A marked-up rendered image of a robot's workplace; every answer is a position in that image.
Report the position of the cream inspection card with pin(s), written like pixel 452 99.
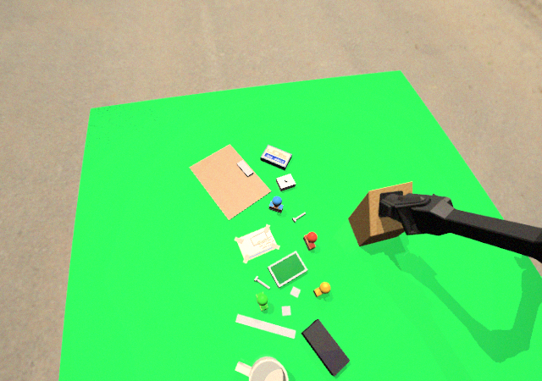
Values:
pixel 256 243

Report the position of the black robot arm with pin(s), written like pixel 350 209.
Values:
pixel 435 215

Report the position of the red-topped wooden stamp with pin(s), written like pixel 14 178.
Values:
pixel 310 239

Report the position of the wooden stamp with green ball handle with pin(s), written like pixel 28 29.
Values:
pixel 262 300

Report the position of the beige mug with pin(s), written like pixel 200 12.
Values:
pixel 264 369

